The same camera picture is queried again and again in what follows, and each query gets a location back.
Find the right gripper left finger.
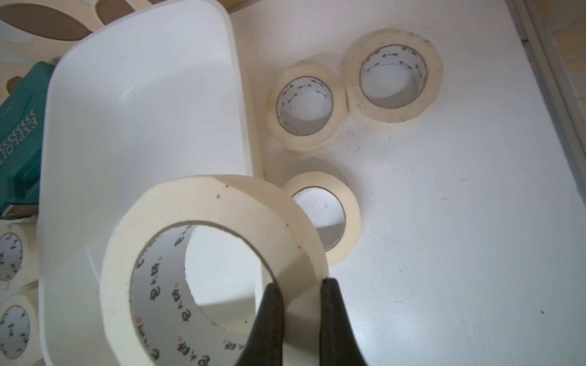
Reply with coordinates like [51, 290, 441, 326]
[236, 283, 285, 366]

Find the white plastic storage tray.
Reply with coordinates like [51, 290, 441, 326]
[38, 1, 254, 365]

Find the green tool case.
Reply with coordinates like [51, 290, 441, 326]
[1, 62, 55, 220]

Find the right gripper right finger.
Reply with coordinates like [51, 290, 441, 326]
[320, 278, 366, 366]

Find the masking tape roll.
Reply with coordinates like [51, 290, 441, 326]
[265, 63, 347, 155]
[0, 223, 40, 291]
[1, 289, 44, 366]
[282, 172, 362, 276]
[100, 175, 329, 365]
[342, 29, 444, 131]

